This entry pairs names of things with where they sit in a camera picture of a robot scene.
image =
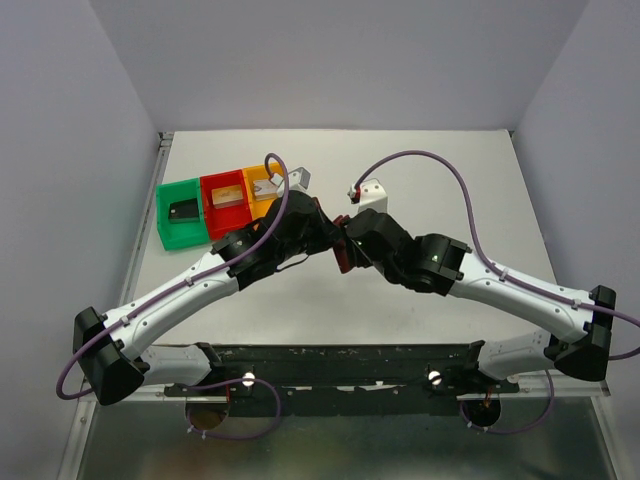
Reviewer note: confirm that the yellow plastic bin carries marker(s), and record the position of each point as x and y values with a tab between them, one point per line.
257	208

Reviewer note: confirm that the red plastic bin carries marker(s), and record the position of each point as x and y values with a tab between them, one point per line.
220	221

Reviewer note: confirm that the gold card stack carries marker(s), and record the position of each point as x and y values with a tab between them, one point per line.
227	196

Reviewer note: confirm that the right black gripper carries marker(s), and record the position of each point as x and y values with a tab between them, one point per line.
357	259

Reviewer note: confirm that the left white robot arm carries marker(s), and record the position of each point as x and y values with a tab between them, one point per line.
109	347

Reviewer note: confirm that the silver card stack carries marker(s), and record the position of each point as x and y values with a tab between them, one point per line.
264	189

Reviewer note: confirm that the black card stack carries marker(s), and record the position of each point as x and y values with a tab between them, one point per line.
184	211

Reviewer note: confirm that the green plastic bin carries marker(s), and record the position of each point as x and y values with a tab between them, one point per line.
179	236

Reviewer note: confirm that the aluminium frame rail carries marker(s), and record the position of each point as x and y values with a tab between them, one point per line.
134	257

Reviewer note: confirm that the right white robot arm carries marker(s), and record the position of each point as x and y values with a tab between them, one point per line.
572	335

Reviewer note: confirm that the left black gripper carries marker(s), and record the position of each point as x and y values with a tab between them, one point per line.
328	233

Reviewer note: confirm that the red leather card holder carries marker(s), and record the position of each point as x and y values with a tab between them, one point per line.
345	252

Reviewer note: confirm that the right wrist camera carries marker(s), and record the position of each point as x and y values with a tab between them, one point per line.
370	194

